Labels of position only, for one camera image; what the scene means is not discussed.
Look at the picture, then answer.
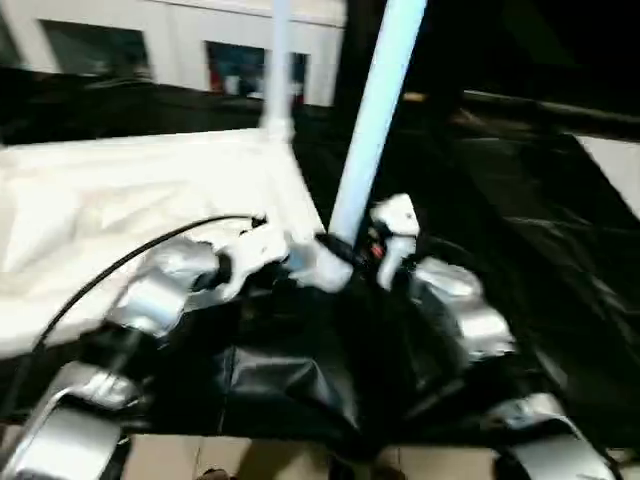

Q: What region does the white plastic table leg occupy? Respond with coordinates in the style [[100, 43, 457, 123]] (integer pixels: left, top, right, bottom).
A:
[[259, 0, 297, 145], [313, 0, 430, 294]]

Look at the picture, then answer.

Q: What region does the white plastic table top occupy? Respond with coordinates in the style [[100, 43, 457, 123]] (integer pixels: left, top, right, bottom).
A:
[[0, 127, 355, 360]]

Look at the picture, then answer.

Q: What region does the black work mat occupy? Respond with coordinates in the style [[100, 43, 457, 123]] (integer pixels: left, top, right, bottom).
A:
[[0, 62, 640, 466]]

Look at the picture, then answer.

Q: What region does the flat white board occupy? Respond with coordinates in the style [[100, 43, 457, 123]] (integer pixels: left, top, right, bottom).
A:
[[577, 133, 640, 222]]

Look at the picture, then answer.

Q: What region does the white sideboard cabinet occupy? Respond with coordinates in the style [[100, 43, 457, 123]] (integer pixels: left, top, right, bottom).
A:
[[9, 0, 350, 107]]

